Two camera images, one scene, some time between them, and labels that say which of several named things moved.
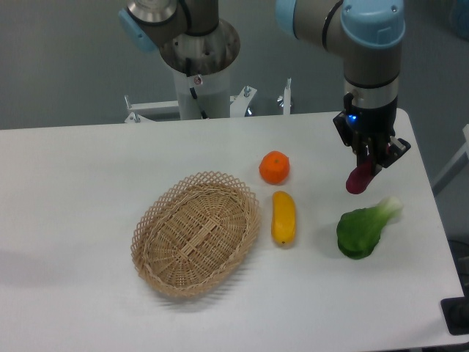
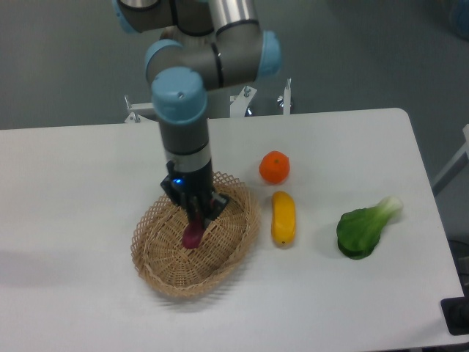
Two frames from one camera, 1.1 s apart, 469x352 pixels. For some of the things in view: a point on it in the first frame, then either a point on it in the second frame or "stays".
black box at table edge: (455, 312) stays
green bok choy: (358, 231) stays
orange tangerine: (275, 167) stays
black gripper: (369, 133) -> (182, 186)
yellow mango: (283, 219) stays
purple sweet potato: (360, 178) -> (193, 233)
